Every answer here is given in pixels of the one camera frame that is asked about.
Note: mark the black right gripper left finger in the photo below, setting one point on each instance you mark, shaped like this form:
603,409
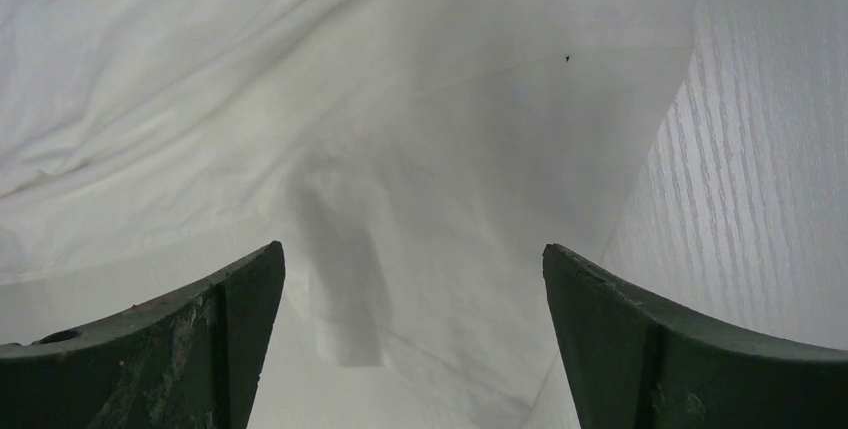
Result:
190,358

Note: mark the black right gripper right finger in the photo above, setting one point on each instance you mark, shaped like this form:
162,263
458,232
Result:
634,359

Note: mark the white t shirt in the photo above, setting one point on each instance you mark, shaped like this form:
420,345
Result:
413,157

